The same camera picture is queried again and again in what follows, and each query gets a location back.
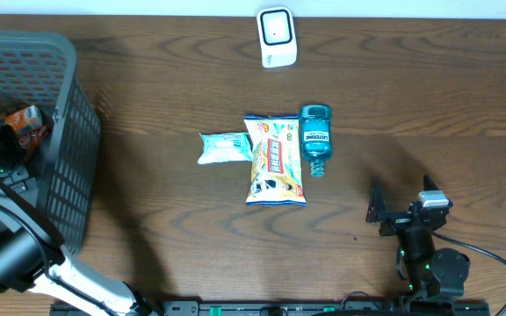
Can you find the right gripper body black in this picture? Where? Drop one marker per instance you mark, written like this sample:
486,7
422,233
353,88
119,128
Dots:
396,221

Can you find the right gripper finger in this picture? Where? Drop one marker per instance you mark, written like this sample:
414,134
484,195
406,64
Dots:
428,184
377,208

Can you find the teal Listerine mouthwash bottle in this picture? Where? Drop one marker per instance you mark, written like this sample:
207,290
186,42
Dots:
315,136

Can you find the yellow snack bag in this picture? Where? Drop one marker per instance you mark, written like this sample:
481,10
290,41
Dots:
276,176

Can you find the light teal wet wipes pack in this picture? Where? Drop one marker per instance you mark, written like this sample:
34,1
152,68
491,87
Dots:
225,147

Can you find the red-brown chocolate bar wrapper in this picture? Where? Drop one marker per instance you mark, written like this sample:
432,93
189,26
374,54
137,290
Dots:
32,140

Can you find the small orange snack pack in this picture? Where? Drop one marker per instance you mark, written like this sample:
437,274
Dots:
25,120

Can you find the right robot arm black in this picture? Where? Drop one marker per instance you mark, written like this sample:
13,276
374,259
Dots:
432,273

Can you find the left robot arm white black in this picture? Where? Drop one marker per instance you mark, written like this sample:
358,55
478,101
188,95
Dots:
34,256

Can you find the white barcode scanner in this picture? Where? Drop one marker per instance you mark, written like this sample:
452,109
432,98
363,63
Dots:
277,37

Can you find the grey plastic mesh basket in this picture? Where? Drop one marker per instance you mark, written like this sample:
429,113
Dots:
39,68

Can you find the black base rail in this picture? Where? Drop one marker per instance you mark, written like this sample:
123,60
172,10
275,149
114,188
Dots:
351,307

